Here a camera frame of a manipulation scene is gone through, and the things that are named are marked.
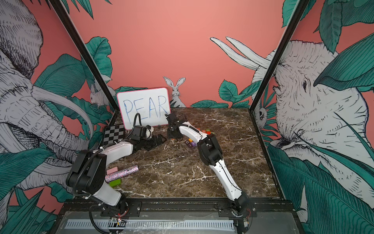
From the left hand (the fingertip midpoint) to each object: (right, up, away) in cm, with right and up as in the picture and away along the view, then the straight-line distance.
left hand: (163, 139), depth 92 cm
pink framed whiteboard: (-10, +23, +9) cm, 27 cm away
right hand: (+2, +2, +10) cm, 10 cm away
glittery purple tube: (-23, -19, -9) cm, 31 cm away
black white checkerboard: (-38, +3, +9) cm, 39 cm away
